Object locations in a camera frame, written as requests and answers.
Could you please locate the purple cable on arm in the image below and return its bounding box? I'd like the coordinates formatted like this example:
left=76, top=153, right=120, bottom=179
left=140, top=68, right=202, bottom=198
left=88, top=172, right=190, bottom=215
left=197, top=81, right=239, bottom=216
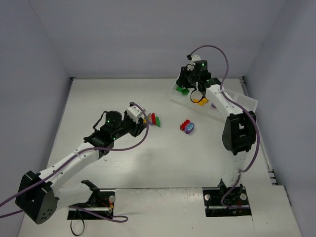
left=187, top=45, right=260, bottom=208
left=0, top=101, right=150, bottom=223

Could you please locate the red lego brick by paw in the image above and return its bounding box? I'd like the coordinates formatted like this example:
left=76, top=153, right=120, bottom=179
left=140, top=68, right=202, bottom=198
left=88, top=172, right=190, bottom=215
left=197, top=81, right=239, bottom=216
left=180, top=119, right=191, bottom=131

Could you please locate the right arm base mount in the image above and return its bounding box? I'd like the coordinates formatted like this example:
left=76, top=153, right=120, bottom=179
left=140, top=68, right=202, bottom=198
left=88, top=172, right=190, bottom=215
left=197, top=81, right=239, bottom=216
left=202, top=185, right=252, bottom=218

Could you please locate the green lego brick in cluster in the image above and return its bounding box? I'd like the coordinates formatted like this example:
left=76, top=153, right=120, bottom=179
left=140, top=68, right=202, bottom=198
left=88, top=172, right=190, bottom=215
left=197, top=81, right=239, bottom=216
left=156, top=117, right=161, bottom=127

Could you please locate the purple paw print lego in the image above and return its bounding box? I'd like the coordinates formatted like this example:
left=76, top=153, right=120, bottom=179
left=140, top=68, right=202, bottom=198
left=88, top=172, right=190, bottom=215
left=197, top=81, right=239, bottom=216
left=184, top=122, right=195, bottom=134

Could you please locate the clear plastic divided tray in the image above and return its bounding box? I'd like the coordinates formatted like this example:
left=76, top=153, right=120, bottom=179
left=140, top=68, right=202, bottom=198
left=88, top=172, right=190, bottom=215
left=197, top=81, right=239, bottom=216
left=168, top=85, right=258, bottom=123

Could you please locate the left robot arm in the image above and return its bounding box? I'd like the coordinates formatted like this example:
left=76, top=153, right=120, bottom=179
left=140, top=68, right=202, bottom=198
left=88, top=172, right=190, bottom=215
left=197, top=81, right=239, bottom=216
left=15, top=103, right=149, bottom=225

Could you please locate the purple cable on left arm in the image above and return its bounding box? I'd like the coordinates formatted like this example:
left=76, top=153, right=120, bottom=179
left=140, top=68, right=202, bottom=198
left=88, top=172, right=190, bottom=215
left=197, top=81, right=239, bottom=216
left=0, top=101, right=150, bottom=223

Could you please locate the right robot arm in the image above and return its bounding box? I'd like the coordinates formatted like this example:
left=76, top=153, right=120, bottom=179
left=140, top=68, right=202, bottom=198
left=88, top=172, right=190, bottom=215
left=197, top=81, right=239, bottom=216
left=175, top=55, right=258, bottom=188

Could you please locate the purple butterfly lego brick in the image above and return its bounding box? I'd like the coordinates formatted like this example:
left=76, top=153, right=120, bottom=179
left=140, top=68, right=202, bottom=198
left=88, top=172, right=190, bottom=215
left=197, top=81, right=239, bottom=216
left=148, top=114, right=153, bottom=125

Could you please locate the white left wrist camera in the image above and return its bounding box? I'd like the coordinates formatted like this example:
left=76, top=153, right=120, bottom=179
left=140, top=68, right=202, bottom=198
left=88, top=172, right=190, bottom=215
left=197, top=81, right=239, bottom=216
left=126, top=102, right=146, bottom=123

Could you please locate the red half-round lego brick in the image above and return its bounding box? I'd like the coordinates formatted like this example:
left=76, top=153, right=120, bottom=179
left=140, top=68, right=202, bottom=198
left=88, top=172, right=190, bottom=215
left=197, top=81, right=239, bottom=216
left=151, top=113, right=157, bottom=125

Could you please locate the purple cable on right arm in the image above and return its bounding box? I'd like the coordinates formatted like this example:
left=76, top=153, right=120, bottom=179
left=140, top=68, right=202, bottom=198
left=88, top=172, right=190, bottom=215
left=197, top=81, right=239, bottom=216
left=187, top=45, right=260, bottom=208

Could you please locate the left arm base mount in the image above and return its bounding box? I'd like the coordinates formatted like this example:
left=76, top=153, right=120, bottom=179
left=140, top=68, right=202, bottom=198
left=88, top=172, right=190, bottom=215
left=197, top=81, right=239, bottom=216
left=67, top=190, right=116, bottom=220

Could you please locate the black cable loop at front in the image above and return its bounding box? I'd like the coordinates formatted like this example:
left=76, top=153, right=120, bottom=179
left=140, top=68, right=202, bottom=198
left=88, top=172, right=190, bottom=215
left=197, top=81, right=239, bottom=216
left=70, top=207, right=86, bottom=235

